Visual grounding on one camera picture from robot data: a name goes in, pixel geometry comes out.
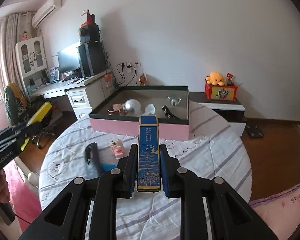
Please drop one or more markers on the yellow octopus plush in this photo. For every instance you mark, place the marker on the yellow octopus plush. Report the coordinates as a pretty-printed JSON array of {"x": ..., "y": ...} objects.
[{"x": 215, "y": 79}]

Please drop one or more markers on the beige curtain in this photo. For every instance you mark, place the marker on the beige curtain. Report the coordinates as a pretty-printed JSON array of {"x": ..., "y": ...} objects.
[{"x": 13, "y": 28}]

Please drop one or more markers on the blue highlighter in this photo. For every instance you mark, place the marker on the blue highlighter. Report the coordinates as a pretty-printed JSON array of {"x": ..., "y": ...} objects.
[{"x": 107, "y": 167}]

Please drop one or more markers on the pink and green box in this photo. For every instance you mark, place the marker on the pink and green box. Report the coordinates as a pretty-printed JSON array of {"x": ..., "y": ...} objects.
[{"x": 128, "y": 124}]

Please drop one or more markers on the white air conditioner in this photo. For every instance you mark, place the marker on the white air conditioner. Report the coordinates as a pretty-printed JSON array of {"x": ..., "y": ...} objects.
[{"x": 50, "y": 7}]

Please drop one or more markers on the red toy crate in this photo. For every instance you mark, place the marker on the red toy crate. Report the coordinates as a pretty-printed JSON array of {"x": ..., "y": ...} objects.
[{"x": 225, "y": 93}]

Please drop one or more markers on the person's left hand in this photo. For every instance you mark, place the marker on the person's left hand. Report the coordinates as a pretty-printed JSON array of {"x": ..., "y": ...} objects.
[{"x": 4, "y": 192}]

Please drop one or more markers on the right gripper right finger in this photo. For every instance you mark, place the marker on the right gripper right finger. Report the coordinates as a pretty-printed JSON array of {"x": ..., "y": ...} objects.
[{"x": 210, "y": 208}]

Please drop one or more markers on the blue patterned long box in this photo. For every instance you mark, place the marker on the blue patterned long box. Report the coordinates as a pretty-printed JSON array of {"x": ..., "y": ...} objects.
[{"x": 148, "y": 171}]

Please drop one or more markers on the pink bed cover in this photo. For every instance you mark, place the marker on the pink bed cover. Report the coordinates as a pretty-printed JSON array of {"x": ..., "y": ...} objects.
[{"x": 281, "y": 211}]

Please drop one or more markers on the black hair brush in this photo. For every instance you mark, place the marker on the black hair brush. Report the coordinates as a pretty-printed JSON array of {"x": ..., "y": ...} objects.
[{"x": 92, "y": 160}]

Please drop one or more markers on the white cloud figurine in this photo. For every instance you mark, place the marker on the white cloud figurine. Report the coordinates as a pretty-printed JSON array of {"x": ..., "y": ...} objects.
[{"x": 133, "y": 106}]

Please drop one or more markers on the black hair clip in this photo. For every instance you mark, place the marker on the black hair clip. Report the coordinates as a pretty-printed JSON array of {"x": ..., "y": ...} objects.
[{"x": 168, "y": 113}]

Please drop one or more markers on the black computer monitor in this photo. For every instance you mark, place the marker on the black computer monitor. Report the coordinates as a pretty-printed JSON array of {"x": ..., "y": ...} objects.
[{"x": 68, "y": 58}]

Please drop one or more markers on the office chair with clothes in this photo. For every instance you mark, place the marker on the office chair with clothes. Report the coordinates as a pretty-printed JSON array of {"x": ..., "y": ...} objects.
[{"x": 18, "y": 108}]

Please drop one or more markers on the doll on cabinet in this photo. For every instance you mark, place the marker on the doll on cabinet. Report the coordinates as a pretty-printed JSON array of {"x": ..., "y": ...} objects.
[{"x": 25, "y": 36}]

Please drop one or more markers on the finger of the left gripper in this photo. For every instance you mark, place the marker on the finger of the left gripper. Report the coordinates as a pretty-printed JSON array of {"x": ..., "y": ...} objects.
[{"x": 20, "y": 132}]

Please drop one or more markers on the orange snack bag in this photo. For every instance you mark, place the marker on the orange snack bag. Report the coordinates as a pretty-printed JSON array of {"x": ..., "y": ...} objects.
[{"x": 143, "y": 79}]

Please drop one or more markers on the black box on tower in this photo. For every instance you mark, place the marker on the black box on tower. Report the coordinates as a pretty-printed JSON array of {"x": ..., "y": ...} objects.
[{"x": 89, "y": 33}]

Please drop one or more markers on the red triangular flag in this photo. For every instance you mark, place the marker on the red triangular flag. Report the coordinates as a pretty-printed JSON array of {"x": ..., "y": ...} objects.
[{"x": 90, "y": 19}]

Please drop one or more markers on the rose gold round tin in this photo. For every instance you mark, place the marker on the rose gold round tin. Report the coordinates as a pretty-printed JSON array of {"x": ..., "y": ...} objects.
[{"x": 111, "y": 112}]

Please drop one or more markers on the pink block kitty figure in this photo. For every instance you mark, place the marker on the pink block kitty figure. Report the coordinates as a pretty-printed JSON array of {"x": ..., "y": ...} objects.
[{"x": 116, "y": 146}]

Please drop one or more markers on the white glass-door cabinet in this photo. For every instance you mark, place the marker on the white glass-door cabinet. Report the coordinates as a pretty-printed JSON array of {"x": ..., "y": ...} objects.
[{"x": 30, "y": 56}]

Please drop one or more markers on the white desk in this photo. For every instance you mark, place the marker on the white desk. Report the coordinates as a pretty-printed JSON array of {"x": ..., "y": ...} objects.
[{"x": 84, "y": 95}]

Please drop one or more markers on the black floor scale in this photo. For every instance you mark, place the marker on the black floor scale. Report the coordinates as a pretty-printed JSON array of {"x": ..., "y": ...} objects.
[{"x": 254, "y": 131}]

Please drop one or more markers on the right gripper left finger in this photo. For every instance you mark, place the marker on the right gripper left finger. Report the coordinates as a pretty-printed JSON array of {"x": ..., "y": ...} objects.
[{"x": 84, "y": 202}]

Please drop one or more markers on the black computer tower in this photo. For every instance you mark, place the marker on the black computer tower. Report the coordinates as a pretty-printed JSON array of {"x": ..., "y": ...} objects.
[{"x": 91, "y": 58}]

